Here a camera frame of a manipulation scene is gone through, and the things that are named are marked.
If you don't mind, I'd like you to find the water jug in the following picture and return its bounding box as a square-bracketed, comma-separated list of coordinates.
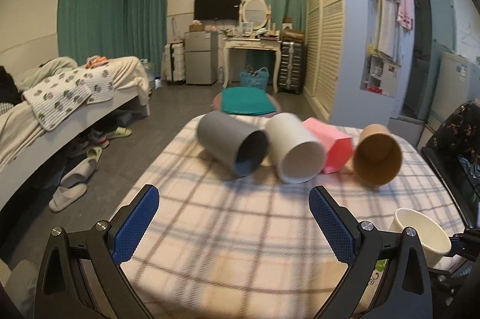
[141, 59, 155, 82]

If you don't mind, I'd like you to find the white dressing table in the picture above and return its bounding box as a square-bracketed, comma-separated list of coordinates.
[222, 31, 283, 94]

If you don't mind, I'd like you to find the plaid tablecloth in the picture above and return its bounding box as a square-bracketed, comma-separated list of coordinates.
[121, 119, 465, 318]

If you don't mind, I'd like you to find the silver mini fridge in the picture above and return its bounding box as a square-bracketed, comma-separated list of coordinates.
[184, 31, 218, 85]

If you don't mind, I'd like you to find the blue laundry basket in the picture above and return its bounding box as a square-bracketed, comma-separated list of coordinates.
[239, 67, 269, 92]

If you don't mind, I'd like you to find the white paper cup green print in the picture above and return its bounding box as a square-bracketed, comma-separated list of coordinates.
[389, 208, 452, 268]

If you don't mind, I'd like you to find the pink hexagonal cup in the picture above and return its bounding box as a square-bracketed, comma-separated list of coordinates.
[303, 117, 354, 174]

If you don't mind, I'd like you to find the white slipper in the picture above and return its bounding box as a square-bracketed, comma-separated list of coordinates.
[49, 183, 88, 212]

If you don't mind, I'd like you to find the oval vanity mirror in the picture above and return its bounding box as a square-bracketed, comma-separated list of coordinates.
[239, 0, 271, 30]

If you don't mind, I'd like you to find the brown plastic cup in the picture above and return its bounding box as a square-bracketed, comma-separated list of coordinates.
[353, 124, 403, 187]

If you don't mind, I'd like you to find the black wall television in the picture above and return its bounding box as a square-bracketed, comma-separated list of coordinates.
[193, 0, 241, 21]

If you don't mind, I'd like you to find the cream louvred wardrobe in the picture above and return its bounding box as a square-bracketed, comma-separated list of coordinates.
[304, 0, 395, 128]

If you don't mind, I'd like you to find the pink hanging towel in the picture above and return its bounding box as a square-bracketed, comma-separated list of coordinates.
[394, 0, 415, 31]

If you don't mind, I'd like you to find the leaf print quilted blanket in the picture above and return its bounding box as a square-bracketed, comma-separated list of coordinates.
[23, 65, 114, 131]

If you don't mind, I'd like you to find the white suitcase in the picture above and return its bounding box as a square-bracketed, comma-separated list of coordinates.
[162, 41, 186, 84]

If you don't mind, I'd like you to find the green curtain left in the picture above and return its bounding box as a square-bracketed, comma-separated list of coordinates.
[57, 0, 167, 71]

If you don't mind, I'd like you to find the white washing machine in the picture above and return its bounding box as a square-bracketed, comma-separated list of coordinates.
[427, 53, 479, 131]

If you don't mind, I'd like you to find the purple stool with green cushion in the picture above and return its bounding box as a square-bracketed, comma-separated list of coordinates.
[211, 86, 281, 117]

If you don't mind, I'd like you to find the black silver suitcase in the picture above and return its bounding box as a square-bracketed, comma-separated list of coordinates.
[277, 41, 306, 95]

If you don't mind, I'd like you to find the bed with beige bedding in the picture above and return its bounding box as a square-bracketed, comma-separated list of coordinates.
[1, 56, 150, 205]

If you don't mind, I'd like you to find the grey plastic cup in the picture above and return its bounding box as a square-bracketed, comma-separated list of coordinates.
[197, 111, 269, 177]

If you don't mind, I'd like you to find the white hanging towel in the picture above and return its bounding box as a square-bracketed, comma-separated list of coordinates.
[373, 0, 400, 62]

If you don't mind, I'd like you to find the white plastic cup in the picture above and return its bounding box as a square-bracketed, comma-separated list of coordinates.
[264, 113, 326, 184]

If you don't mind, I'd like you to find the black chair with floral cover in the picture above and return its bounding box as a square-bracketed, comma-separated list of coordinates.
[421, 100, 480, 227]

